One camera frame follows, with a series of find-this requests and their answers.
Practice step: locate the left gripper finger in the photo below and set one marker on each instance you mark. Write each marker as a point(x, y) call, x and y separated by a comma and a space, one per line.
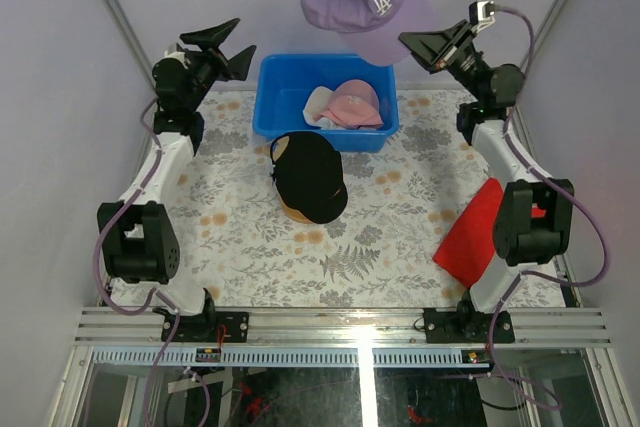
point(237, 68)
point(210, 38)

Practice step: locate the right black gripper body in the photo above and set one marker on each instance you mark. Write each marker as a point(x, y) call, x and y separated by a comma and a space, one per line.
point(465, 65)

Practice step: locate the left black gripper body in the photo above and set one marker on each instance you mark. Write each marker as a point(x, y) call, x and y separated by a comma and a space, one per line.
point(205, 67)

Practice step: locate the purple baseball cap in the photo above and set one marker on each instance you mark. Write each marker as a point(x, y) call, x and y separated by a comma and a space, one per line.
point(371, 28)

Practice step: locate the pink baseball cap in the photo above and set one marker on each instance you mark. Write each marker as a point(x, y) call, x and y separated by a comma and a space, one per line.
point(353, 105)

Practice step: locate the black baseball cap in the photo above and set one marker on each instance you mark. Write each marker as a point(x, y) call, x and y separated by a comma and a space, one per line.
point(309, 177)

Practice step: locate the wooden hat stand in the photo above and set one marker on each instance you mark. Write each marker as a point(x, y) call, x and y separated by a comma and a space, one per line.
point(296, 215)

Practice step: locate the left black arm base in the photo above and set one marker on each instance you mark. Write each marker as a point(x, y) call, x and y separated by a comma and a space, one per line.
point(205, 327)

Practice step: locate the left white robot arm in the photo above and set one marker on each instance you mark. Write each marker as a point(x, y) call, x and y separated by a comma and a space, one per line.
point(137, 255)

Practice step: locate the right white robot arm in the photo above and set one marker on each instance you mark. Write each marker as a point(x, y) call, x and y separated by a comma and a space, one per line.
point(533, 221)

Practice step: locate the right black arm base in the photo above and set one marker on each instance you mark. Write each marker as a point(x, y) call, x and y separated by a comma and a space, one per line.
point(457, 327)

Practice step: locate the blue plastic bin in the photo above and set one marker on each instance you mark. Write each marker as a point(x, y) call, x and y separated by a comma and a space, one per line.
point(286, 81)

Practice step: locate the white cloth in bin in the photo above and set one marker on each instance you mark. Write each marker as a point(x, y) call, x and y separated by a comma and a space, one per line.
point(315, 105)

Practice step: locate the red cloth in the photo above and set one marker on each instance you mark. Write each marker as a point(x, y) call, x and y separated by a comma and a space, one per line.
point(467, 252)

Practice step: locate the floral table mat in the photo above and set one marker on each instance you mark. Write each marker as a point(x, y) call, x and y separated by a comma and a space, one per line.
point(236, 241)

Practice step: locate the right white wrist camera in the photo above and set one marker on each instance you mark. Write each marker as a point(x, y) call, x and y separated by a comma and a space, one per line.
point(482, 15)

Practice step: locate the aluminium front rail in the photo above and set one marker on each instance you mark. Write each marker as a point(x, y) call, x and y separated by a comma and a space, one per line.
point(543, 328)

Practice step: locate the slotted cable duct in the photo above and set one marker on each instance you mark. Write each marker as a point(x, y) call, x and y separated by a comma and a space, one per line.
point(237, 356)

